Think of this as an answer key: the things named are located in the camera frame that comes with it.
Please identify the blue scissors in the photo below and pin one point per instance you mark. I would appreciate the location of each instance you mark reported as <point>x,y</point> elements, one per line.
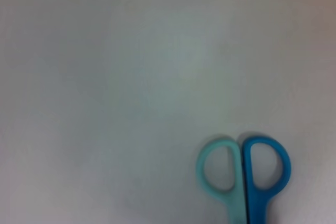
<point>246,195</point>

